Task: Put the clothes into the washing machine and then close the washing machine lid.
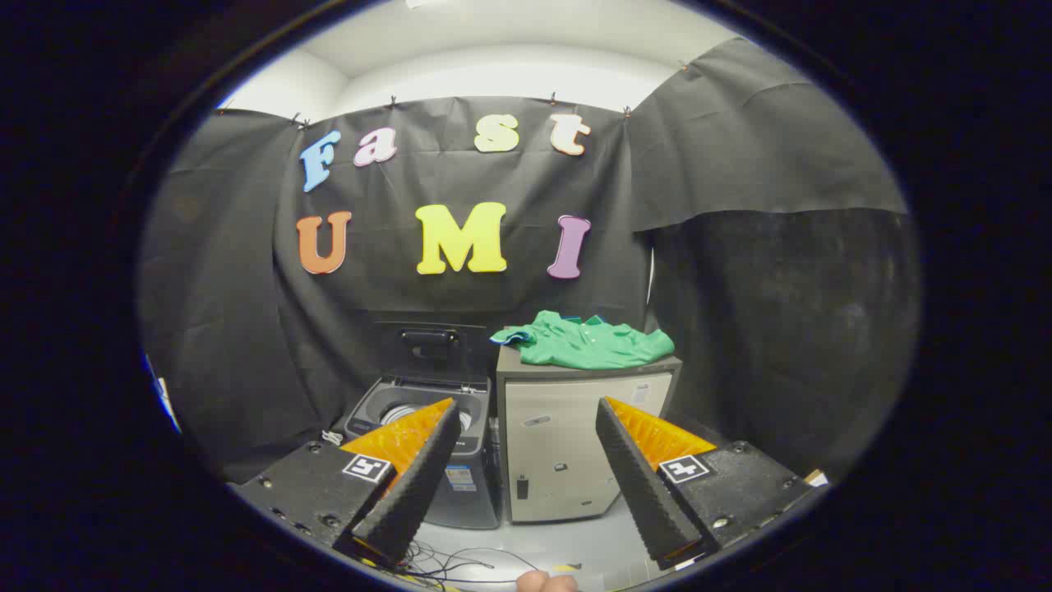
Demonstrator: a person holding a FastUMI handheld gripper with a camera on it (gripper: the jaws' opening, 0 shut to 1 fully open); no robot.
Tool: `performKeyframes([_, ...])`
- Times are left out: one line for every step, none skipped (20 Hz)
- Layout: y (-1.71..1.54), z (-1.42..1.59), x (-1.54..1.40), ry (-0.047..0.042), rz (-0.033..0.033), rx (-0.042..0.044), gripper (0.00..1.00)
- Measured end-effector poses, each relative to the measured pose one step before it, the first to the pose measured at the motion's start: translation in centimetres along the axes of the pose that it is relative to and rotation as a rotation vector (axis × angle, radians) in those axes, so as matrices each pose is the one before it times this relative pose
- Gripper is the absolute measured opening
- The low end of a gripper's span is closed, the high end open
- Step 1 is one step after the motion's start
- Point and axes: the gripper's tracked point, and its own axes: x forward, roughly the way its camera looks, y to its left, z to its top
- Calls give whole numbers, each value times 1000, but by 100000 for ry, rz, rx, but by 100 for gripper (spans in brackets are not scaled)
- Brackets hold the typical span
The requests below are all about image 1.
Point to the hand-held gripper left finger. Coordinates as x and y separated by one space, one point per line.
411 493

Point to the small beige cabinet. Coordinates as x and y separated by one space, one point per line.
559 436

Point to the green polo shirt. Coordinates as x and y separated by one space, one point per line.
583 345

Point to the grey washing machine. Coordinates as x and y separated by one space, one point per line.
366 411

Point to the black backdrop cloth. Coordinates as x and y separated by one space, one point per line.
246 288

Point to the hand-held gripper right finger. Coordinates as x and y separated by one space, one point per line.
641 493

